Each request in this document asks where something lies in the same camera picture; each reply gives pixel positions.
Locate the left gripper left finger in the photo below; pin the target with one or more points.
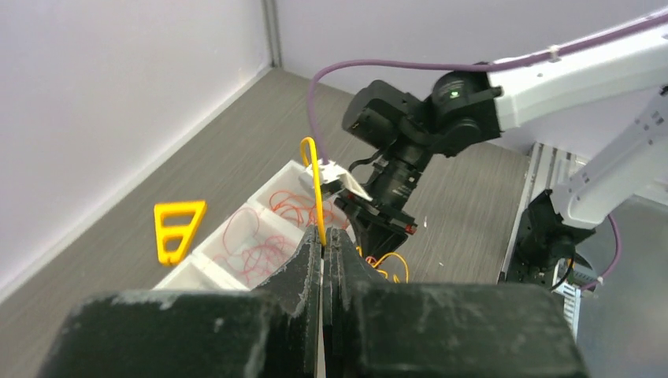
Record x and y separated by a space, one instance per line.
268 331

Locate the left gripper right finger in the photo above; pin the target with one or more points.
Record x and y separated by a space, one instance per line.
374 328

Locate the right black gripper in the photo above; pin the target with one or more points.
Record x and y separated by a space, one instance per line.
379 229

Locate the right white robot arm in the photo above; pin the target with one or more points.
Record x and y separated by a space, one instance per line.
471 104

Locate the white three-compartment tray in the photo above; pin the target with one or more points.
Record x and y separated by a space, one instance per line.
253 242

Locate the yellow triangular plastic piece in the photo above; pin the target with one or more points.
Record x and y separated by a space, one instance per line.
174 241

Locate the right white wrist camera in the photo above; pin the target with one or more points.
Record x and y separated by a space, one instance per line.
334 179

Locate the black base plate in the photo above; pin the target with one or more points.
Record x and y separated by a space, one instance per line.
541 242

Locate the white slotted cable duct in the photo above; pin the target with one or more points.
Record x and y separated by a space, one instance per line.
571 305

